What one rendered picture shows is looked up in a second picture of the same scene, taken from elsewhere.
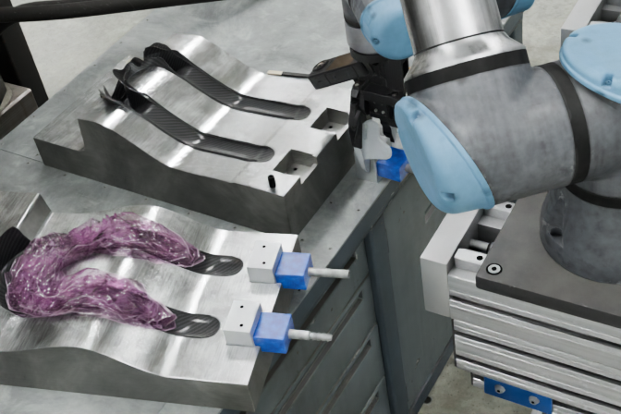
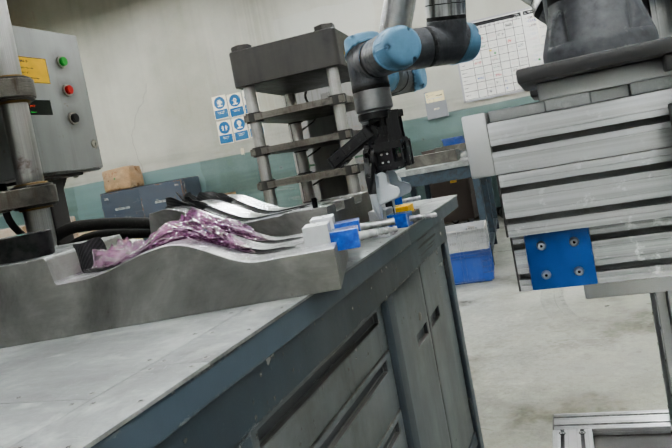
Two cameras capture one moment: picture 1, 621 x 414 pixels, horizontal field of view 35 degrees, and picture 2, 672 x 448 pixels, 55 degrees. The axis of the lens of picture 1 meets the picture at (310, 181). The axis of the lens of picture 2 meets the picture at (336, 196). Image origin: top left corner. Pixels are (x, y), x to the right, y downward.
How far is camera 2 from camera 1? 0.88 m
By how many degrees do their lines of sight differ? 40
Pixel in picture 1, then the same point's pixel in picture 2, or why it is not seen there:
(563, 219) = (566, 22)
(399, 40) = (403, 46)
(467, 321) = (510, 169)
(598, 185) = not seen: outside the picture
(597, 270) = (606, 39)
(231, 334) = (310, 232)
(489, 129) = not seen: outside the picture
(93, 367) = (183, 271)
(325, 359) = (369, 403)
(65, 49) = not seen: hidden behind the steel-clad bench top
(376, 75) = (380, 135)
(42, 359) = (130, 276)
